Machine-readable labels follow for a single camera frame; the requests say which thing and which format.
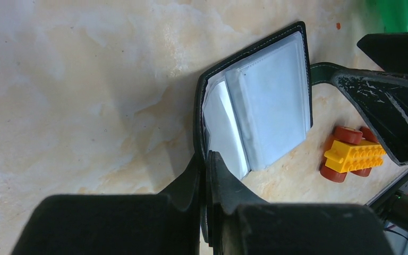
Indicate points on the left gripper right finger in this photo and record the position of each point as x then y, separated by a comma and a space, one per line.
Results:
240, 222

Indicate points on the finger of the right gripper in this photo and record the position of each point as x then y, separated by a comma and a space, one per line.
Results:
381, 98
388, 50

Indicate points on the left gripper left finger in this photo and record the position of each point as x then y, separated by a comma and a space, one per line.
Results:
163, 223

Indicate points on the black leather card holder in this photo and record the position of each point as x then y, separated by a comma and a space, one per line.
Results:
250, 110

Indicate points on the green plastic bin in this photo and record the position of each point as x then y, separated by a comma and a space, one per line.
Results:
392, 13

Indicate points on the yellow toy brick car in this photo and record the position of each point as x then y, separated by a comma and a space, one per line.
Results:
349, 150

